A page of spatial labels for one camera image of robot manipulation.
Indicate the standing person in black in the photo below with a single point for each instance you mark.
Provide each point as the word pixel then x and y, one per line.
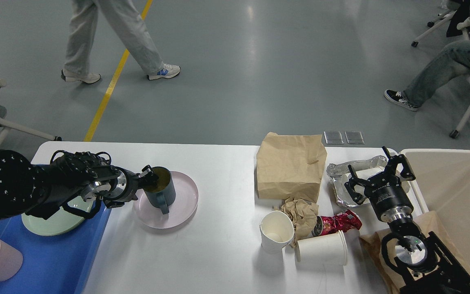
pixel 128 25

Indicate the brown paper bag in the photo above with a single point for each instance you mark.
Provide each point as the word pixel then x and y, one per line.
pixel 290 166

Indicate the white container in foil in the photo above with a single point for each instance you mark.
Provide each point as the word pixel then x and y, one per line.
pixel 363 174

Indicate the red snack wrapper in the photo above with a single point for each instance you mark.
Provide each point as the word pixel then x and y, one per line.
pixel 342 221

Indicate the upright white paper cup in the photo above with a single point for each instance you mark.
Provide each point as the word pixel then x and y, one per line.
pixel 277 231

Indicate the seated person in jeans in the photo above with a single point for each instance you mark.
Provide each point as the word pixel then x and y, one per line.
pixel 452 61

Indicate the dark teal mug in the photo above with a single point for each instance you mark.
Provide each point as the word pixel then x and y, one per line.
pixel 165 194

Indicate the crumpled brown paper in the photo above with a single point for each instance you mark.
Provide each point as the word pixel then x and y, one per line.
pixel 303 214

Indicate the floor socket plate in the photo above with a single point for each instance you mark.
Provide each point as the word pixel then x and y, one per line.
pixel 333 138
pixel 354 137

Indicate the right floor socket plate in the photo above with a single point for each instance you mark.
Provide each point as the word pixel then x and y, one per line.
pixel 354 137

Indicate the lying white paper cup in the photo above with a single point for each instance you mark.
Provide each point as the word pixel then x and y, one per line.
pixel 329 249

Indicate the light green plate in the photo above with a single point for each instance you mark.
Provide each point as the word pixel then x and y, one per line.
pixel 59 223

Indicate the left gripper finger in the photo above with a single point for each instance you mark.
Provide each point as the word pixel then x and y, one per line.
pixel 147 179

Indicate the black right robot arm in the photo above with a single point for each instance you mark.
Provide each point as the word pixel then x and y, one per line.
pixel 426 265

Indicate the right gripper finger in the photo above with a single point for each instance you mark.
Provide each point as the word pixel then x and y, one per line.
pixel 397 169
pixel 358 188

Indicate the left floor socket plate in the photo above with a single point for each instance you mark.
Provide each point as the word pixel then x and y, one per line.
pixel 333 138

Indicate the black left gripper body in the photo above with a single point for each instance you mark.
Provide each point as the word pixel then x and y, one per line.
pixel 114 193

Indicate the pink plate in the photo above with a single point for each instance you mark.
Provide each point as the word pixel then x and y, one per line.
pixel 183 208

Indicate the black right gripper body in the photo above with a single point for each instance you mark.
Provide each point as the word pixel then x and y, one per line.
pixel 389 201

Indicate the blue plastic tray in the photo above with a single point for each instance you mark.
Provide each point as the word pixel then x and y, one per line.
pixel 53 264

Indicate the white plastic bin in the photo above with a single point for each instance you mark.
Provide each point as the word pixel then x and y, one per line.
pixel 442 185

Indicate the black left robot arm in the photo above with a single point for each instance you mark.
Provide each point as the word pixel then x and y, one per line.
pixel 79 183

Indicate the aluminium foil tray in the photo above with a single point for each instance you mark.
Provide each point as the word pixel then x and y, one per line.
pixel 335 171

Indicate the brown paper under arm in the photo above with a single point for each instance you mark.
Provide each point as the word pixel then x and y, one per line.
pixel 428 221

